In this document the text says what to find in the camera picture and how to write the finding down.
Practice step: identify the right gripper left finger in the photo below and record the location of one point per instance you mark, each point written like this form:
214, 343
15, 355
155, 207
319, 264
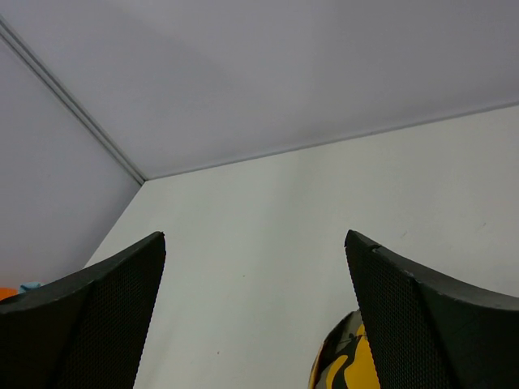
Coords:
88, 329

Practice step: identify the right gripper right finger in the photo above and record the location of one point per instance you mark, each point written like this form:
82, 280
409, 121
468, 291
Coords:
429, 330

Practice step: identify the camouflage trousers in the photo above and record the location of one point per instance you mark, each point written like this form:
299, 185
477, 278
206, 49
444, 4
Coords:
344, 359

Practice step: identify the light blue garment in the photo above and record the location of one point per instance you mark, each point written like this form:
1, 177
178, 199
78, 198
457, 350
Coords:
29, 286

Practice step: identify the orange garment in bin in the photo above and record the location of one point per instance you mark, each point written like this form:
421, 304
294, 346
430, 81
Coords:
7, 293

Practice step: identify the aluminium frame post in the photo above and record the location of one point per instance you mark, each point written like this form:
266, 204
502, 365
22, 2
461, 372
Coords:
30, 59

